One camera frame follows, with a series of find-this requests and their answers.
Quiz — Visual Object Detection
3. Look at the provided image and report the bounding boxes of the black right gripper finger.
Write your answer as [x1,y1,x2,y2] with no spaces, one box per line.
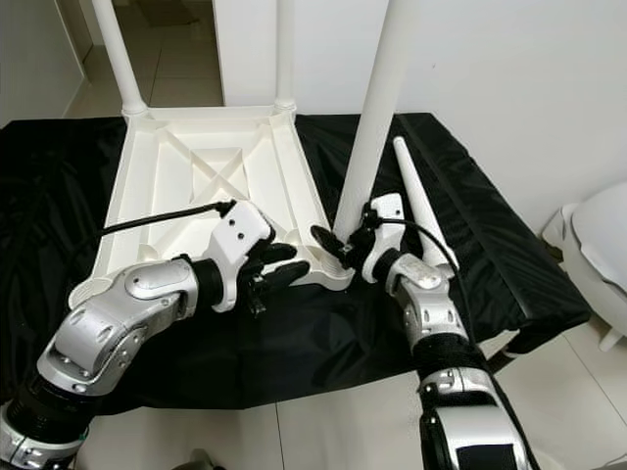
[311,225,351,268]

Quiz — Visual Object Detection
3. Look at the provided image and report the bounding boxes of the white plastic table top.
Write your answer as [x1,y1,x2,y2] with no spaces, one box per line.
[69,103,354,309]

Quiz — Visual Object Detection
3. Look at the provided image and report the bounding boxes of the grey robot foot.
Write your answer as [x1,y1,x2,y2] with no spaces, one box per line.
[181,448,224,470]

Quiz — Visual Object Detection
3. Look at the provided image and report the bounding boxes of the black table cloth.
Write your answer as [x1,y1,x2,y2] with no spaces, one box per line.
[0,113,594,417]

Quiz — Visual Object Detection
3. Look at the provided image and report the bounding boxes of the white plastic chair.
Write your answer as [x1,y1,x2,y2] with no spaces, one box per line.
[544,181,627,349]

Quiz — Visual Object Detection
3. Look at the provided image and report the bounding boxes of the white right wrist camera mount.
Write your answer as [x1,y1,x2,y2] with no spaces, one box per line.
[361,193,405,283]

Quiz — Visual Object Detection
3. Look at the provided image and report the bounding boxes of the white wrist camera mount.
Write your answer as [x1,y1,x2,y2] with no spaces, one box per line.
[206,201,273,312]
[361,193,405,283]

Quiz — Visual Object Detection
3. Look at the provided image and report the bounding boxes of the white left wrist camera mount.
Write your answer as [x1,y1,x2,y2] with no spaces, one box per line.
[206,201,273,312]

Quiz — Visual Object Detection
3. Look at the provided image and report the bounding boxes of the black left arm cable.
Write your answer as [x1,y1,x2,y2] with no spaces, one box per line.
[98,201,238,241]

